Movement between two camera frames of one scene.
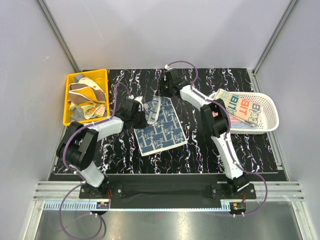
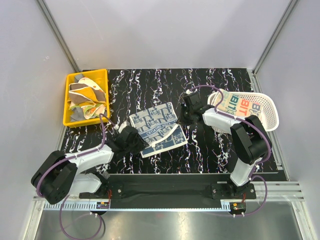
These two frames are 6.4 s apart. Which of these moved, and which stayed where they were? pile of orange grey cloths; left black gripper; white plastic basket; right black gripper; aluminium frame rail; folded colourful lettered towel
Moved: right black gripper; left black gripper
Stayed: folded colourful lettered towel; pile of orange grey cloths; aluminium frame rail; white plastic basket
